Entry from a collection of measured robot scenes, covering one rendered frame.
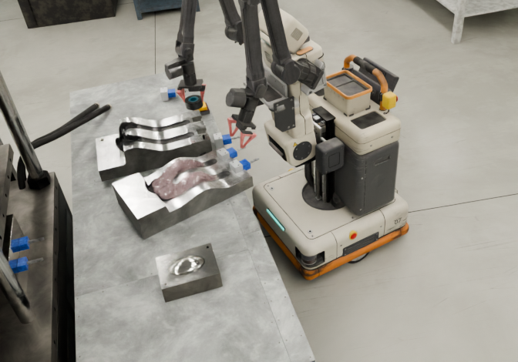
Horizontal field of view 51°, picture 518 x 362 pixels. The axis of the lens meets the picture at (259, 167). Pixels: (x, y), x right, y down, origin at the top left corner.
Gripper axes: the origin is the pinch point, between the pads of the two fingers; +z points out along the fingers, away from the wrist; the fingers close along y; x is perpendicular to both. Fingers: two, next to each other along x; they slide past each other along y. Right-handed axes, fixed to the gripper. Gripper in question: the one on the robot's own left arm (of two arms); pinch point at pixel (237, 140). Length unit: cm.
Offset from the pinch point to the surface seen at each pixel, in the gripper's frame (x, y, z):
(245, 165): 7.3, 1.5, 10.8
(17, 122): -73, -46, 23
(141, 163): -24.2, -28.3, 29.2
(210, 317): -27, 58, 36
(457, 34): 287, -151, -45
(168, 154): -14.1, -25.8, 22.5
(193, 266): -27, 39, 31
